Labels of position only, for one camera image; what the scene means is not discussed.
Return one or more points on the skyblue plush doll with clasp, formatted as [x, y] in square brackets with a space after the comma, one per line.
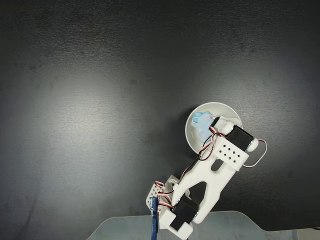
[202, 123]

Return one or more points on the white ceramic bowl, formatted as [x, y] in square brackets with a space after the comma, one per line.
[193, 140]

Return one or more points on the blue table clamp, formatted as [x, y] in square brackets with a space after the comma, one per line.
[154, 220]

